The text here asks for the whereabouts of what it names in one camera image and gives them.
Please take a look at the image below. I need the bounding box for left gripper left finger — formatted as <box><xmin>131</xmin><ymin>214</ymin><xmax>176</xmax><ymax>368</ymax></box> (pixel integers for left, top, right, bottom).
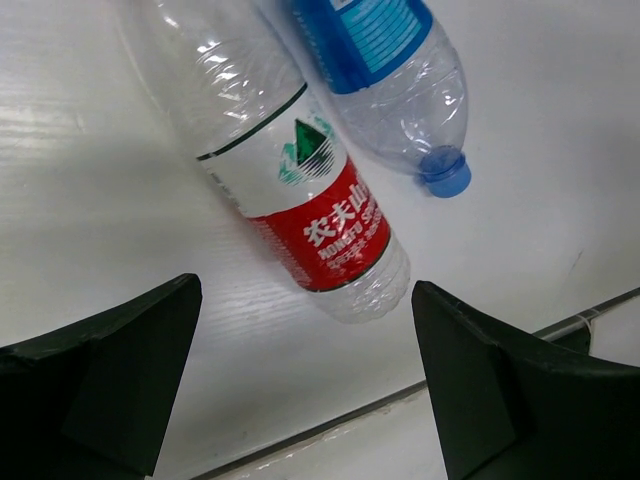
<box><xmin>1</xmin><ymin>273</ymin><xmax>203</xmax><ymax>479</ymax></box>

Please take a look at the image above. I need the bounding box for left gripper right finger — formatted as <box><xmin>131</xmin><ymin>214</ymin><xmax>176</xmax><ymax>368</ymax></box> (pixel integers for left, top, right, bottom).
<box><xmin>411</xmin><ymin>281</ymin><xmax>639</xmax><ymax>479</ymax></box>

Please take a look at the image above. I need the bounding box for red label water bottle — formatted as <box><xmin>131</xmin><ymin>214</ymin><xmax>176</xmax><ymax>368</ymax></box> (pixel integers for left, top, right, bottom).
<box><xmin>142</xmin><ymin>1</ymin><xmax>410</xmax><ymax>323</ymax></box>

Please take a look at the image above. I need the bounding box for crushed blue cap bottle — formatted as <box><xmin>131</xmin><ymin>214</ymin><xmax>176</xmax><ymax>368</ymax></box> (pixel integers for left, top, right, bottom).
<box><xmin>256</xmin><ymin>0</ymin><xmax>472</xmax><ymax>198</ymax></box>

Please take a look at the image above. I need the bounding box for front base mounting rail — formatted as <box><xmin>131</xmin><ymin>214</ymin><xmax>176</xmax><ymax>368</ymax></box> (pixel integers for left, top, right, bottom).
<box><xmin>207</xmin><ymin>289</ymin><xmax>639</xmax><ymax>479</ymax></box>

